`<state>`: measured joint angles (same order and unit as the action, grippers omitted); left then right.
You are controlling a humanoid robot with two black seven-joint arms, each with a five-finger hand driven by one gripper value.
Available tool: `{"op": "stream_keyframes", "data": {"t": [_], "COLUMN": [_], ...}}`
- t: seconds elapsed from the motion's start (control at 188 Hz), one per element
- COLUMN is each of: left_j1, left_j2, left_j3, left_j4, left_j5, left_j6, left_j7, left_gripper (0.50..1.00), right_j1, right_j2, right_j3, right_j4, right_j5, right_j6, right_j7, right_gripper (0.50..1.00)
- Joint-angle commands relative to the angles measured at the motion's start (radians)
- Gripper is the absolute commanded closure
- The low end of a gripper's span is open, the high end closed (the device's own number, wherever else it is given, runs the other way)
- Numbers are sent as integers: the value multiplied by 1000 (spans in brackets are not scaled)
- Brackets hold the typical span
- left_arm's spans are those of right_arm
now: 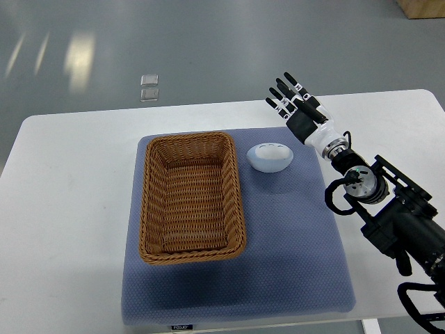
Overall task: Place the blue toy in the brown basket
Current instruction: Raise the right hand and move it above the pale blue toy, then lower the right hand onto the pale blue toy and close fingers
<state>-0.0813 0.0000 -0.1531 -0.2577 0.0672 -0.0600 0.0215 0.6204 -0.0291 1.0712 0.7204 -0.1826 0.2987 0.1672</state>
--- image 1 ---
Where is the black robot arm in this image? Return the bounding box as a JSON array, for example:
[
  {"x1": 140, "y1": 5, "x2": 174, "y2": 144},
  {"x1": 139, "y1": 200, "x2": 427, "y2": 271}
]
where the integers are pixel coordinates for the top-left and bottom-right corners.
[{"x1": 266, "y1": 72, "x2": 444, "y2": 333}]

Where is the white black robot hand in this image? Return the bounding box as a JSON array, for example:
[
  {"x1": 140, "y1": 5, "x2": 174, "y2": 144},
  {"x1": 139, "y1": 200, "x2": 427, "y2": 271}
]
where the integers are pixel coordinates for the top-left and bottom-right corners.
[{"x1": 265, "y1": 72, "x2": 348, "y2": 160}]

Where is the metal floor plate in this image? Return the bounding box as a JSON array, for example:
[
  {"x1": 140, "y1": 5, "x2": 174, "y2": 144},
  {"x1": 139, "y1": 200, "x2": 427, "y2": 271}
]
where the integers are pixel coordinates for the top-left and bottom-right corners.
[
  {"x1": 140, "y1": 88, "x2": 159, "y2": 102},
  {"x1": 140, "y1": 74, "x2": 159, "y2": 87}
]

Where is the blue foam cushion mat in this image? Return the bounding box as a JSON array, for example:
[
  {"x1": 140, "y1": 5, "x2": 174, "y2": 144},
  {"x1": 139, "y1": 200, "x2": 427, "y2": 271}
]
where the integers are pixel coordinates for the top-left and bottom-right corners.
[{"x1": 121, "y1": 127, "x2": 355, "y2": 326}]

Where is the upper metal floor plate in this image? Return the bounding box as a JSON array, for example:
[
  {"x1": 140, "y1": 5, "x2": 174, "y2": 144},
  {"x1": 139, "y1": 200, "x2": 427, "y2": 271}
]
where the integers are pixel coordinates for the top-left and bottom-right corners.
[{"x1": 140, "y1": 74, "x2": 159, "y2": 87}]

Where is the lower metal floor plate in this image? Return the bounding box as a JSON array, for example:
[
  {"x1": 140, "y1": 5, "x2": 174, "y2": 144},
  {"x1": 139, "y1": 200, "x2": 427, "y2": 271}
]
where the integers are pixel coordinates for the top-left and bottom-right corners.
[{"x1": 140, "y1": 88, "x2": 159, "y2": 102}]

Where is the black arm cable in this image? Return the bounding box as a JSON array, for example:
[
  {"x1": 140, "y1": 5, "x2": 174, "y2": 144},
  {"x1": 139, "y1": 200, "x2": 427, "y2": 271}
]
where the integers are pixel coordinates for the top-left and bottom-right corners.
[{"x1": 324, "y1": 177, "x2": 359, "y2": 214}]

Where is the brown wicker basket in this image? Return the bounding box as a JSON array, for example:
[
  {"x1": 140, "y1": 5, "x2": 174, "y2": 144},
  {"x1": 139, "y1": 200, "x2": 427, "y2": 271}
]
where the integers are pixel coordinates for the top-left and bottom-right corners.
[{"x1": 138, "y1": 132, "x2": 247, "y2": 265}]

